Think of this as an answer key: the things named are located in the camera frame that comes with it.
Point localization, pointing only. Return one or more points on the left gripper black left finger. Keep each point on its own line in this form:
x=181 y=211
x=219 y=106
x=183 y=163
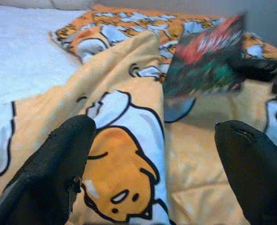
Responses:
x=47 y=182

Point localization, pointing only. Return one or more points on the dark red cover book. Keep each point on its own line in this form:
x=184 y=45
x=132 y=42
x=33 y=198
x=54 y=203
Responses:
x=199 y=63

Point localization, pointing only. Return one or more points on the yellow cartoon egg blanket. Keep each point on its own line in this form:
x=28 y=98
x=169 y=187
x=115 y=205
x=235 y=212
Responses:
x=187 y=164

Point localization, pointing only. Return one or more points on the small cream bolster pillow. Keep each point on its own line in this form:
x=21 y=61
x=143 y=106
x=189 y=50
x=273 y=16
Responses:
x=70 y=3

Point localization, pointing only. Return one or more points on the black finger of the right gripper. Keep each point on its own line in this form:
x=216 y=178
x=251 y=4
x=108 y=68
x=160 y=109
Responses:
x=255 y=69

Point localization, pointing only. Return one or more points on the white quilted mattress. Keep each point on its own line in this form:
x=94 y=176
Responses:
x=23 y=47

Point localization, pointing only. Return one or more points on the large cream bolster pillow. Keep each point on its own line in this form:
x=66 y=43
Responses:
x=16 y=2

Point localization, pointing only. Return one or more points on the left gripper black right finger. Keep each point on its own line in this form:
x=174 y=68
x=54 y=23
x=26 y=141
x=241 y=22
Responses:
x=257 y=178

